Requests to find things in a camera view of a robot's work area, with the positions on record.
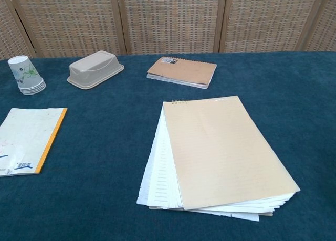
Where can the large tan paper pad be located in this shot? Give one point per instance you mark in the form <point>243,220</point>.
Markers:
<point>225,151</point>

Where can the brown spiral notebook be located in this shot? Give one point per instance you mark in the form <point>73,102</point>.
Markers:
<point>183,69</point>

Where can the orange-spined white book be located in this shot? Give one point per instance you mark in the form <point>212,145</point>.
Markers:
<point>26,138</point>

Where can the blue table cloth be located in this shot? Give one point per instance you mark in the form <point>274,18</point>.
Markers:
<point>105,146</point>

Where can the beige plastic container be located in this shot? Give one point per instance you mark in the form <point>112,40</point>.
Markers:
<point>92,67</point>

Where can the woven wooden folding screen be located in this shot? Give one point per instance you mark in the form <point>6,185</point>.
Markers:
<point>168,20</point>

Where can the floral paper cup stack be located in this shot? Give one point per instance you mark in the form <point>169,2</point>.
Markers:
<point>25,73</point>

